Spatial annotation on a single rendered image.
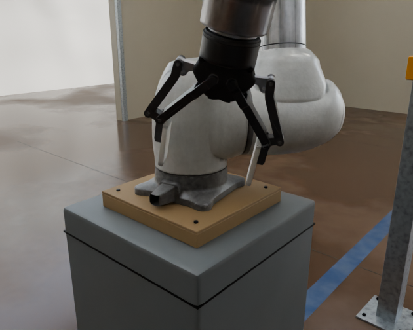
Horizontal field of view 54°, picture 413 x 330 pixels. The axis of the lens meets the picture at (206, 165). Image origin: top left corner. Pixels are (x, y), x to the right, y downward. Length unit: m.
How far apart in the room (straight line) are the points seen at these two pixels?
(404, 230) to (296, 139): 1.00
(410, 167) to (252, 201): 0.95
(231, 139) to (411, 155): 0.99
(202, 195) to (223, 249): 0.13
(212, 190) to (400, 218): 1.06
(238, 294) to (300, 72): 0.43
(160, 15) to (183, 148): 5.35
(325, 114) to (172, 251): 0.40
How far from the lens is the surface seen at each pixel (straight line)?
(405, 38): 6.71
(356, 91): 6.96
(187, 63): 0.55
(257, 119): 0.56
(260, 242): 0.78
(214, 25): 0.50
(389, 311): 1.94
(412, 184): 1.68
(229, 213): 0.77
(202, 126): 0.76
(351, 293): 2.09
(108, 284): 0.88
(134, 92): 5.79
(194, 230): 0.71
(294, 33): 0.86
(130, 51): 5.72
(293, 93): 0.81
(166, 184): 0.81
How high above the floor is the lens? 1.16
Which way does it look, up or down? 18 degrees down
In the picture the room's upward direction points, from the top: straight up
